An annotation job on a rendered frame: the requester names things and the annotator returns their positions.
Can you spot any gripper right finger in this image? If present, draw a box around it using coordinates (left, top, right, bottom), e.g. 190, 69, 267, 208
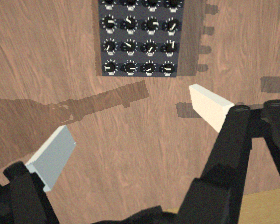
172, 84, 280, 224

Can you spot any dark grey knob box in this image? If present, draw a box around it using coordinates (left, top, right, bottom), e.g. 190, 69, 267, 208
98, 0, 185, 78

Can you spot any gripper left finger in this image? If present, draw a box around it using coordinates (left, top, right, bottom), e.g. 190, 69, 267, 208
0, 125, 76, 224

